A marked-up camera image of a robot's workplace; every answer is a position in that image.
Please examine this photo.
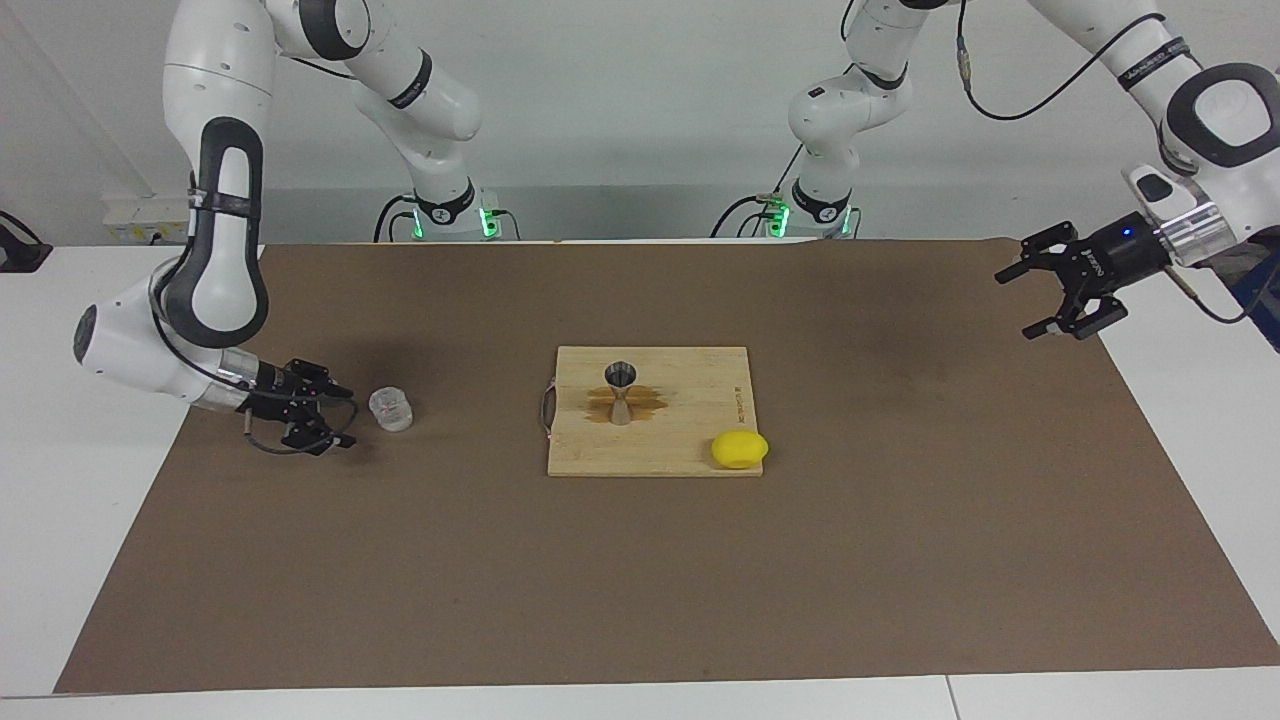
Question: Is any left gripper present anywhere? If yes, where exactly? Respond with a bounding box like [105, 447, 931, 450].
[994, 212, 1174, 343]

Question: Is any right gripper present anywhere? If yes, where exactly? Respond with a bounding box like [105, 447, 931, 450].
[244, 357, 359, 457]

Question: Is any small clear glass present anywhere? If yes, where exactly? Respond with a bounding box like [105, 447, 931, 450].
[368, 387, 415, 434]

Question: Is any steel jigger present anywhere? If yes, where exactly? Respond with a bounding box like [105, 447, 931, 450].
[603, 362, 638, 427]

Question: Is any black stand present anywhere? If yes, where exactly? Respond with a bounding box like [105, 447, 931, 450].
[0, 209, 54, 274]

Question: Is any wooden cutting board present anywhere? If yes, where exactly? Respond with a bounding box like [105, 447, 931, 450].
[539, 345, 765, 479]

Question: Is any yellow lemon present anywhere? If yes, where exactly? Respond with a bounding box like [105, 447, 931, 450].
[710, 429, 771, 470]

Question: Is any white wall socket strip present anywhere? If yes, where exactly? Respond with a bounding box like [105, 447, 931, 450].
[103, 194, 193, 247]

